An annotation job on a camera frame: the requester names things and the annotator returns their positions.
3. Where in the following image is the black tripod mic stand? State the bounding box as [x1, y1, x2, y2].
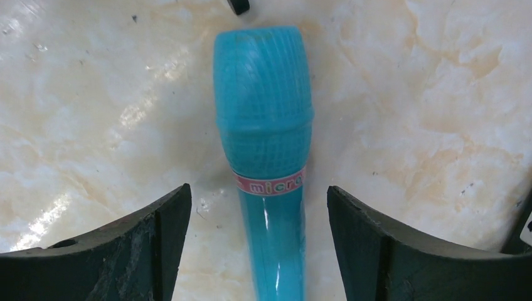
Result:
[227, 0, 250, 16]

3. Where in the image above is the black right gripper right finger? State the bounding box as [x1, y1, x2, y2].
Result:
[327, 186, 531, 300]

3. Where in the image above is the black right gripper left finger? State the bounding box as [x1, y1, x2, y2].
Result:
[1, 184, 192, 300]

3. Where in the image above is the teal toy microphone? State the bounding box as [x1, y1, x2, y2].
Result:
[213, 26, 314, 300]

